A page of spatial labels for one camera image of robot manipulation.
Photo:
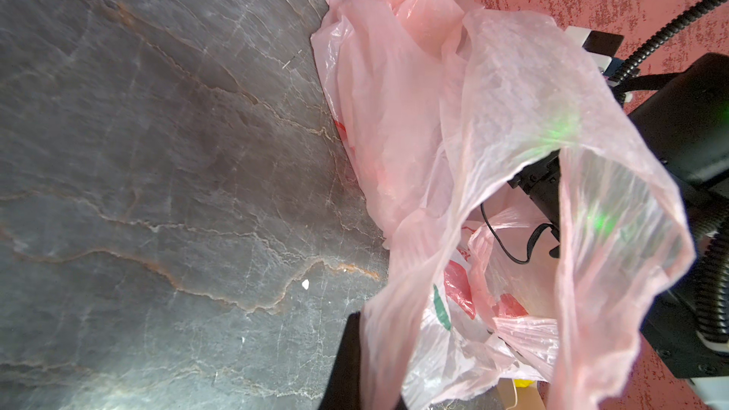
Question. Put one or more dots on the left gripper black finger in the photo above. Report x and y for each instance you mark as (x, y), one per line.
(343, 388)

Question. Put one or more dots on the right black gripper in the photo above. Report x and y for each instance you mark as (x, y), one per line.
(634, 171)

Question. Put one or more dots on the yellow fake lemon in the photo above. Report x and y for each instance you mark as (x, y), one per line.
(524, 383)

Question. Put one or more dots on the pink plastic bag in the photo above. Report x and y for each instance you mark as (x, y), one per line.
(420, 92)

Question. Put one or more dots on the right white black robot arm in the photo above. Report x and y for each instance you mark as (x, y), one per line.
(689, 341)

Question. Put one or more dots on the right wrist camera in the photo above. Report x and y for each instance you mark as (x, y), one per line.
(601, 46)

